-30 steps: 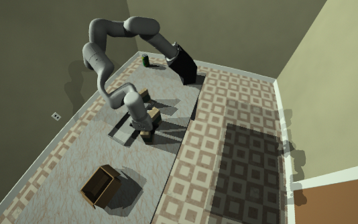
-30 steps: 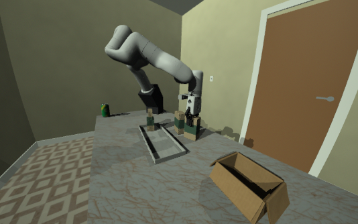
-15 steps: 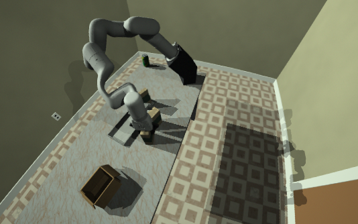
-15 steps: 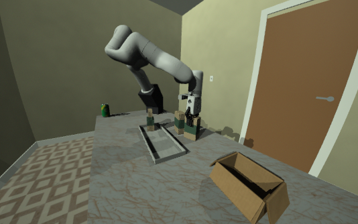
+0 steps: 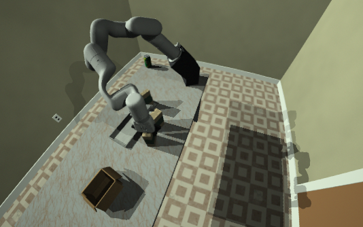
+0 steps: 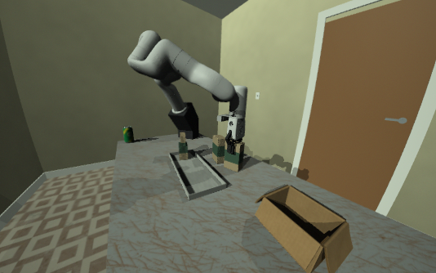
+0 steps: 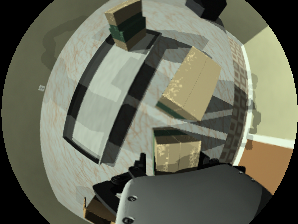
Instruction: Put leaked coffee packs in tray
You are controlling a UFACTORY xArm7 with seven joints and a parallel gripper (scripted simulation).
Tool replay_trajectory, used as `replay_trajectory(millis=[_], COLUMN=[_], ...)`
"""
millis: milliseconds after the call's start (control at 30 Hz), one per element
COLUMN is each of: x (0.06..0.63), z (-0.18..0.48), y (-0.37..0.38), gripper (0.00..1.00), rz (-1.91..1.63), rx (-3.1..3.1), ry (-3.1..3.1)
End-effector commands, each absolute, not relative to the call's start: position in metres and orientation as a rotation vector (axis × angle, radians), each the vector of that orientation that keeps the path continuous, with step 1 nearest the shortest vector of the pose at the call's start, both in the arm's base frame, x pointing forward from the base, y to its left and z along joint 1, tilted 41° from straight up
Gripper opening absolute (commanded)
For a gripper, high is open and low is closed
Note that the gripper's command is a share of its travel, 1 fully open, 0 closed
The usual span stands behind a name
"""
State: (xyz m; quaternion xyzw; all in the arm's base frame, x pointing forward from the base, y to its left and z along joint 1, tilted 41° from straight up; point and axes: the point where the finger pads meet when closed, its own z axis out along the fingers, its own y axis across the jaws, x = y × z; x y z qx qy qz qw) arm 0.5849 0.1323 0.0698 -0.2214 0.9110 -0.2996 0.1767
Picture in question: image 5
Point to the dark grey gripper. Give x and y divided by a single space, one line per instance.
147 127

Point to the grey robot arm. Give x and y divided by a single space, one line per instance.
95 56

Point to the open brown cardboard box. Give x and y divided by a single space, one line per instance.
99 185

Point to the green drink can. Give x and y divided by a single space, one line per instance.
147 61

